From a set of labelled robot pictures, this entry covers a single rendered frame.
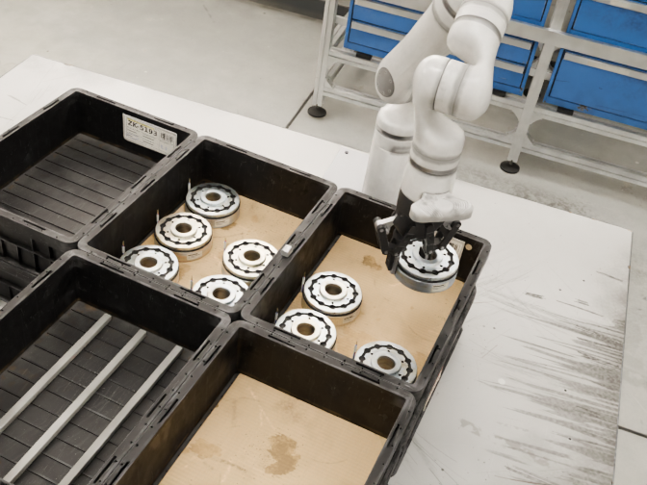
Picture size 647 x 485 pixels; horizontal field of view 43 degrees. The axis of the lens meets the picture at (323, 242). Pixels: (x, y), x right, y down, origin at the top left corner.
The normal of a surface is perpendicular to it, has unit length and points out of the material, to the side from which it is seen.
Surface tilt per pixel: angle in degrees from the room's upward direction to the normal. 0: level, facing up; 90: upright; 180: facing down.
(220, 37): 0
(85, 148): 0
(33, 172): 0
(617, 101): 90
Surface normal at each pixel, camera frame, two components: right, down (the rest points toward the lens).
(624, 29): -0.32, 0.58
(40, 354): 0.12, -0.75
